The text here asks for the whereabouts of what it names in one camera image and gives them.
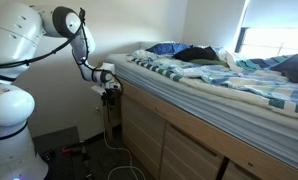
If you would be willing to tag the blue teal striped duvet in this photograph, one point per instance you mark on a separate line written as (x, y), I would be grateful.
(242, 80)

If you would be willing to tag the light wooden drawer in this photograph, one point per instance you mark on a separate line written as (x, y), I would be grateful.
(139, 160)
(142, 116)
(192, 150)
(140, 140)

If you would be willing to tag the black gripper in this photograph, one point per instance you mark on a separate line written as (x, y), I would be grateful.
(111, 94)

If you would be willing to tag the black floor mat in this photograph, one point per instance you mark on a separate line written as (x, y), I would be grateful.
(55, 140)

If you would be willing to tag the dark navy pillow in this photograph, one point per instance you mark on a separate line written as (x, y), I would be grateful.
(294, 68)

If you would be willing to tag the black garment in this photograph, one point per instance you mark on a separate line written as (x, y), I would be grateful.
(195, 54)

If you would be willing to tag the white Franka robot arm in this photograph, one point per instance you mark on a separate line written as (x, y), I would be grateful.
(9, 106)

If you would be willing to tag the blue blanket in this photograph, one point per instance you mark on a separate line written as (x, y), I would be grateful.
(165, 48)

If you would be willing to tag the grey-blue mattress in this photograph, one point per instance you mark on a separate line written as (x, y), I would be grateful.
(222, 106)

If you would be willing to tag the olive green garment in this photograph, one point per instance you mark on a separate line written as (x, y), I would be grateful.
(207, 62)

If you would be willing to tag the bright window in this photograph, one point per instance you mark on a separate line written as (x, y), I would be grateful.
(275, 36)

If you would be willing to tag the light wooden bed frame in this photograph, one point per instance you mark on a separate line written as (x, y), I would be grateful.
(202, 133)

